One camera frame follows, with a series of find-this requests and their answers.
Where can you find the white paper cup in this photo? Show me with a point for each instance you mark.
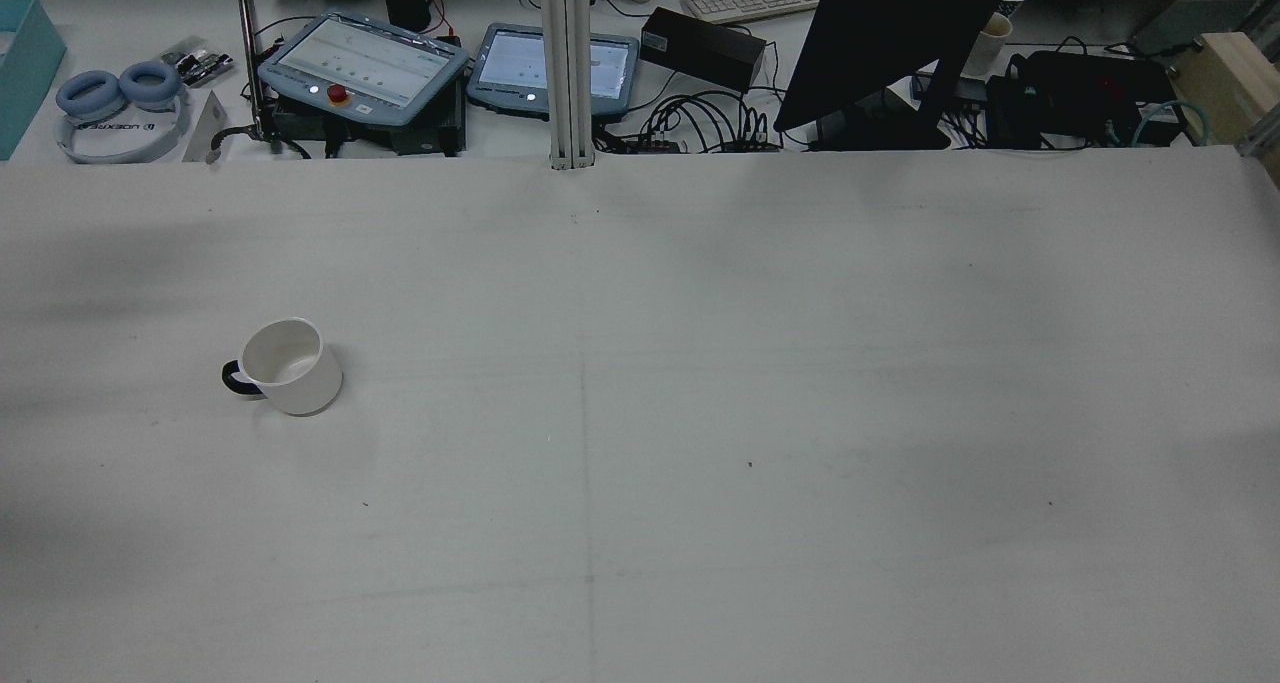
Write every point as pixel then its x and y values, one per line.
pixel 990 41

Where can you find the blue teach pendant tablet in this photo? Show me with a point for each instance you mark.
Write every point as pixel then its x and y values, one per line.
pixel 552 69

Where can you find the black rectangular box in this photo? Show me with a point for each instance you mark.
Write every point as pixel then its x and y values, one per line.
pixel 702 48

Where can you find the black monitor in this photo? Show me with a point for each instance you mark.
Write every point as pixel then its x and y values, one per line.
pixel 880 43

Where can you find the teach pendant with red button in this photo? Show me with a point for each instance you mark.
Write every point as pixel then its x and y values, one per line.
pixel 362 68

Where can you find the grey triangular ruler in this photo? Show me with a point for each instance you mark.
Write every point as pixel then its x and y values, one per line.
pixel 208 130

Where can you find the thin metal stand rod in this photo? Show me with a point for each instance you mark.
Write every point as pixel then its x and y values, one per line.
pixel 249 53

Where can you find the black electronics box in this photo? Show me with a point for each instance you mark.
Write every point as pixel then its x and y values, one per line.
pixel 1075 95

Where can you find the clear plastic bag of parts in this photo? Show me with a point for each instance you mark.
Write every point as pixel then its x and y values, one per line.
pixel 197 60

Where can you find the blue and white headphones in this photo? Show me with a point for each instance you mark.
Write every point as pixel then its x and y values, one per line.
pixel 118 103

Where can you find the wooden box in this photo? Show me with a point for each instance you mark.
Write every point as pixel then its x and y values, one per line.
pixel 1232 85

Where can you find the teal box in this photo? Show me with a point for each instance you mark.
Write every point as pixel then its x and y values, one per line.
pixel 22 69

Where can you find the aluminium profile post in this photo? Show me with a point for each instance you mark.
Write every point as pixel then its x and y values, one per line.
pixel 566 63

